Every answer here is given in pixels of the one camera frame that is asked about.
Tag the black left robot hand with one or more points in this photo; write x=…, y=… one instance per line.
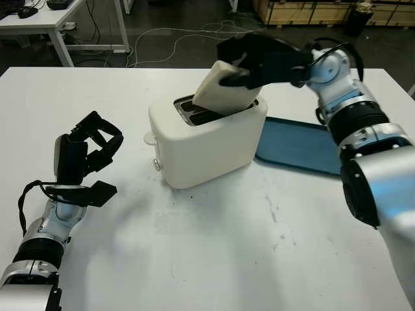
x=69, y=162

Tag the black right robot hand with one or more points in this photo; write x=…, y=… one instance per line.
x=259, y=43

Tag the white bread slice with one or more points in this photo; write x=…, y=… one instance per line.
x=223, y=97

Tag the white toaster lever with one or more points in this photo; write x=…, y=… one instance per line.
x=149, y=139

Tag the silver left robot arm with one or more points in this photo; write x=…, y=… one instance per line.
x=35, y=233

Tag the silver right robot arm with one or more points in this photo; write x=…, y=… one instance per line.
x=373, y=168

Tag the silver toaster knob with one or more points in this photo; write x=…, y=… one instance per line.
x=157, y=164

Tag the blue plastic tray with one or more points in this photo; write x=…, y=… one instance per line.
x=291, y=145

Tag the cream white two-slot toaster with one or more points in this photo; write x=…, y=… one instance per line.
x=210, y=152

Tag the wooden crate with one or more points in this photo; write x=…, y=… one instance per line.
x=291, y=13

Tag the black trash bin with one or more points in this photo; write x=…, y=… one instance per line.
x=355, y=21

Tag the white power strip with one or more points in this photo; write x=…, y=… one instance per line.
x=68, y=26

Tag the white office desk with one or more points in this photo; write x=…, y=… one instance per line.
x=48, y=19

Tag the black computer mouse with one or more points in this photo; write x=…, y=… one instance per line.
x=27, y=12

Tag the black device case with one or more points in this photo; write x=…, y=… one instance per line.
x=60, y=3

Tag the black keyboard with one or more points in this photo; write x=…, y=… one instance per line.
x=8, y=9

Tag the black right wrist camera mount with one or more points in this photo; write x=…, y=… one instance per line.
x=282, y=68

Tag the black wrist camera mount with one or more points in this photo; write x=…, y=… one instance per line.
x=100, y=194
x=282, y=68

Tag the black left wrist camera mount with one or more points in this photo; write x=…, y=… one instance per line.
x=100, y=194

